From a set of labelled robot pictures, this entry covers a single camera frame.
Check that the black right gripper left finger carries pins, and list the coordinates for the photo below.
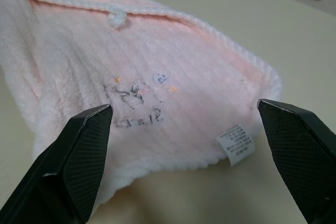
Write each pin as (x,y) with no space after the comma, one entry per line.
(65,166)

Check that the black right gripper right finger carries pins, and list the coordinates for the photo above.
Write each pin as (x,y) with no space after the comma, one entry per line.
(302,153)

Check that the pink towel with white trim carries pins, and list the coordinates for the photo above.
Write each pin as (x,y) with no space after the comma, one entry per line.
(170,64)

